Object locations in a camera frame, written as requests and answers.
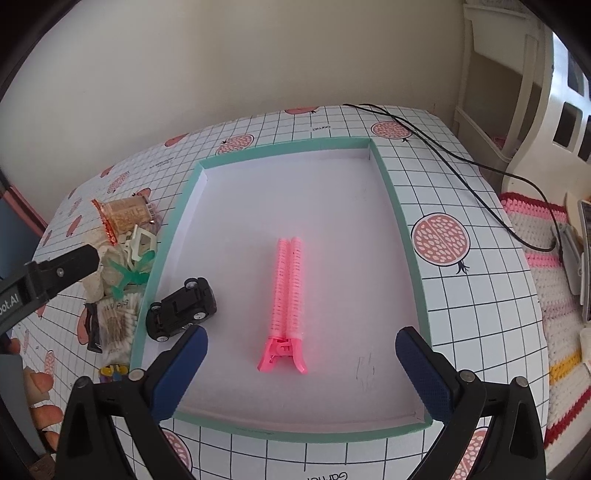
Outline colourful plastic block toy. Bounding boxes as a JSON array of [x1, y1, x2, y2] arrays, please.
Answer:
[[98, 364, 129, 383]]

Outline cotton swabs plastic bag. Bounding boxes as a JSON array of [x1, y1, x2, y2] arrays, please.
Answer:
[[97, 292, 142, 366]]

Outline cream lace cloth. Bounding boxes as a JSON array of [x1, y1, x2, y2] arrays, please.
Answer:
[[82, 228, 124, 303]]

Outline person's left hand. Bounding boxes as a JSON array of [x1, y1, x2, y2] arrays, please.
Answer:
[[12, 367, 64, 454]]

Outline black toy car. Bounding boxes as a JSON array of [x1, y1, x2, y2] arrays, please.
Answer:
[[145, 277, 217, 342]]

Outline pomegranate grid bedsheet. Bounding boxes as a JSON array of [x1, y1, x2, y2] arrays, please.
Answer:
[[35, 106, 549, 479]]

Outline teal plastic hair clip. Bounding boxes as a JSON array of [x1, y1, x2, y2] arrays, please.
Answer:
[[108, 250, 156, 300]]

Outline orange snack packet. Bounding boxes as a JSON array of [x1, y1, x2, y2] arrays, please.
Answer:
[[91, 195, 153, 245]]

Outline crocheted striped blanket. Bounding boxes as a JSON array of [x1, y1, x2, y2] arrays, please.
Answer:
[[500, 192, 590, 457]]

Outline pink hair roller clip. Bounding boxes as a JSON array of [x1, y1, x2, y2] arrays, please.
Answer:
[[257, 237, 308, 374]]

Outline teal shallow box tray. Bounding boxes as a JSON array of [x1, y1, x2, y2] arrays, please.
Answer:
[[144, 137, 432, 443]]

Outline grey device on blanket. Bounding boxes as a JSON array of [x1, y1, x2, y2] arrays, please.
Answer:
[[552, 223, 587, 301]]

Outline black cable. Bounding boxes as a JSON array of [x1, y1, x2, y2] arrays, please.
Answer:
[[341, 103, 562, 253]]

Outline white bed frame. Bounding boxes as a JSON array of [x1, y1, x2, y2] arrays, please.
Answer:
[[454, 1, 590, 203]]

